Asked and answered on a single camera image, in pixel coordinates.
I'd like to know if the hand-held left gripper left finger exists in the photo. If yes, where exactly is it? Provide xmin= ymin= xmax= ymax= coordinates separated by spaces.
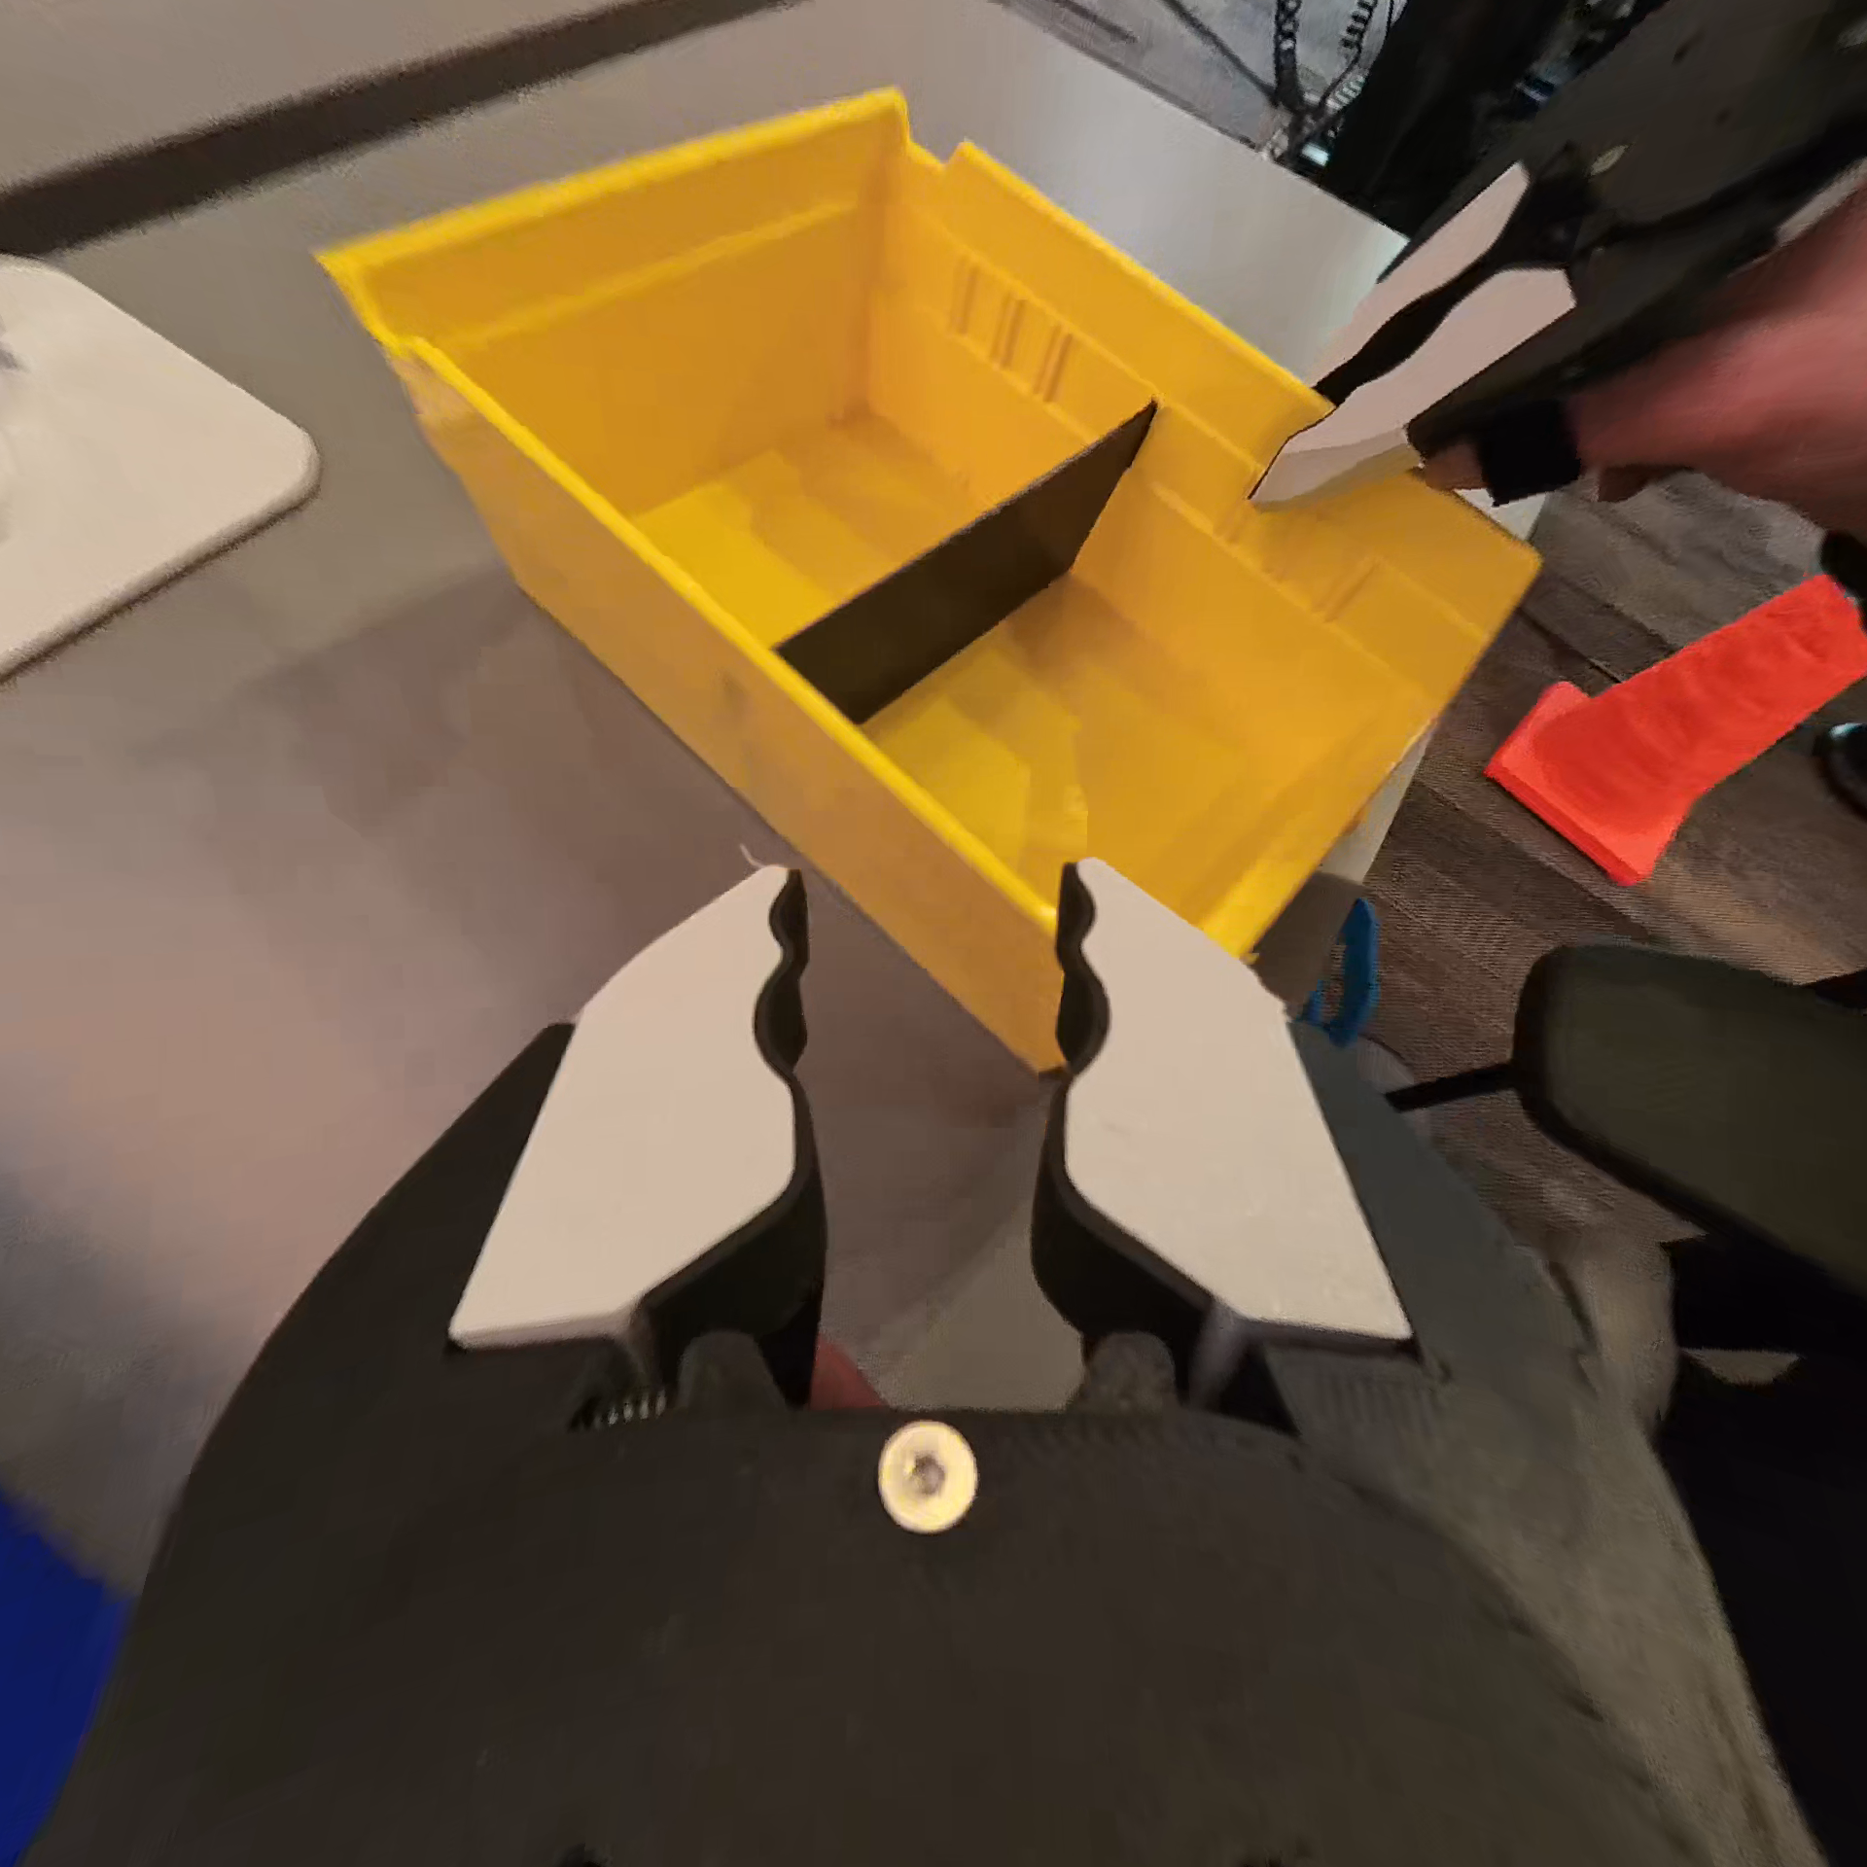
xmin=448 ymin=866 xmax=832 ymax=1410

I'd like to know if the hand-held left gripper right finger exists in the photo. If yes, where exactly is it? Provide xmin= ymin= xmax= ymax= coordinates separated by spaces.
xmin=1030 ymin=859 xmax=1415 ymax=1393

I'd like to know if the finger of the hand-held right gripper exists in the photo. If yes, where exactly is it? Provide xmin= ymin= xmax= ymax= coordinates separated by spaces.
xmin=1311 ymin=163 xmax=1540 ymax=396
xmin=1247 ymin=267 xmax=1586 ymax=513

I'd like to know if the yellow plastic bin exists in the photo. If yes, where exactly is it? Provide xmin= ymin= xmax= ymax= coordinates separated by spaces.
xmin=316 ymin=88 xmax=1545 ymax=1081

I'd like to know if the blue plastic bin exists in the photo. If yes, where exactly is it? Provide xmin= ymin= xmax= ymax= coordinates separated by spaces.
xmin=0 ymin=1488 xmax=140 ymax=1867

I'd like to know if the person's right hand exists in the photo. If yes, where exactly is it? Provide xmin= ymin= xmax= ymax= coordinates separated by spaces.
xmin=1580 ymin=192 xmax=1867 ymax=540

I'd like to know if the blue plastic clip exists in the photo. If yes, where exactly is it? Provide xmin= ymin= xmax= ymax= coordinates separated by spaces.
xmin=1303 ymin=896 xmax=1386 ymax=1049

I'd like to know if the black bin divider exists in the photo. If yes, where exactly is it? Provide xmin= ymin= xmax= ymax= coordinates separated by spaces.
xmin=771 ymin=399 xmax=1163 ymax=729

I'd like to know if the red plastic bin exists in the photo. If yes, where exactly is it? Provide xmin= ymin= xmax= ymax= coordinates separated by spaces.
xmin=1485 ymin=572 xmax=1867 ymax=890

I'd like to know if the black office chair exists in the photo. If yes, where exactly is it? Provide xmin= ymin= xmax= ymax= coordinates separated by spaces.
xmin=1514 ymin=940 xmax=1867 ymax=1263

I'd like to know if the white stand base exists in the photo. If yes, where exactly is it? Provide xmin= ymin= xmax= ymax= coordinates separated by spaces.
xmin=0 ymin=254 xmax=324 ymax=681

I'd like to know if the black tape strip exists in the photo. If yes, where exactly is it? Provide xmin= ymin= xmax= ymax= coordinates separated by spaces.
xmin=0 ymin=0 xmax=791 ymax=256

